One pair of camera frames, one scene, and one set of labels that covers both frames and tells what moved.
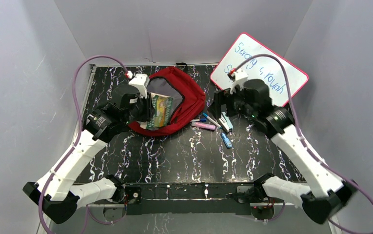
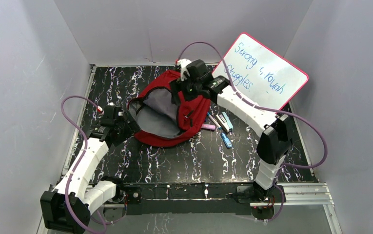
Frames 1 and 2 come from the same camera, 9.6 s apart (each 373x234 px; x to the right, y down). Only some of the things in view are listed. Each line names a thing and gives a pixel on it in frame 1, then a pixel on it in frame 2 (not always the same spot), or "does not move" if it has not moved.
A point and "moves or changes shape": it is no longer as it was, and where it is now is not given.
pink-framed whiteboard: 267,70 does not move
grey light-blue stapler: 225,122 does not move
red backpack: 188,103 moves or changes shape
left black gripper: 144,109 -> 123,119
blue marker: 227,141 does not move
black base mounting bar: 225,198 does not move
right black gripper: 220,98 -> 176,86
